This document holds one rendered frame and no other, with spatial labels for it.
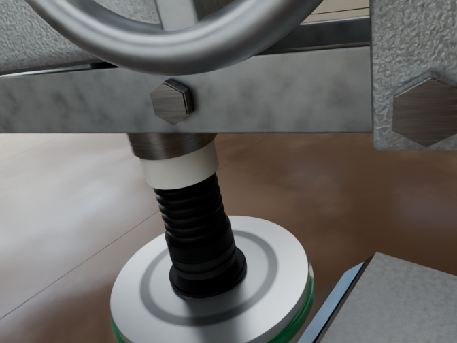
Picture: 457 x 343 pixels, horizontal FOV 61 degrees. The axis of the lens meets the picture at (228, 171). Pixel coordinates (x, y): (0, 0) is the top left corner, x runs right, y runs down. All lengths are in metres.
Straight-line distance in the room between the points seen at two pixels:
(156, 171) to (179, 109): 0.10
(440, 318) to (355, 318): 0.08
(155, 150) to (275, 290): 0.18
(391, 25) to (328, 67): 0.05
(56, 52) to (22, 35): 0.02
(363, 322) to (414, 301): 0.06
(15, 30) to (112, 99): 0.08
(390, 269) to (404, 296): 0.04
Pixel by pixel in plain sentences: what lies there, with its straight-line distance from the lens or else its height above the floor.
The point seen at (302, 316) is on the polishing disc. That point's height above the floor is 0.91.
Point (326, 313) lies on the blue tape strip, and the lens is 0.48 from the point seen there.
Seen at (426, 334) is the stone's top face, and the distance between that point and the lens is 0.44.
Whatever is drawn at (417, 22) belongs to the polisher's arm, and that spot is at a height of 1.16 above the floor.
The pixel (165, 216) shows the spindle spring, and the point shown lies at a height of 1.01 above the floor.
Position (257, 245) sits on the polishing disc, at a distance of 0.45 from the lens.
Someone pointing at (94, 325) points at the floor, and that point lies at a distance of 1.88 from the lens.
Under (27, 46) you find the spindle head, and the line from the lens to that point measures 0.26.
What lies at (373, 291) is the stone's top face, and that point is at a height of 0.87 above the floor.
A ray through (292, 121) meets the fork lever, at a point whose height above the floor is 1.11.
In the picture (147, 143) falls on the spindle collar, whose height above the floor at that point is 1.09.
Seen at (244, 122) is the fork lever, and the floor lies 1.11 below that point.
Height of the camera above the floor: 1.19
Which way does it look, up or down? 25 degrees down
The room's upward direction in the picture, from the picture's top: 11 degrees counter-clockwise
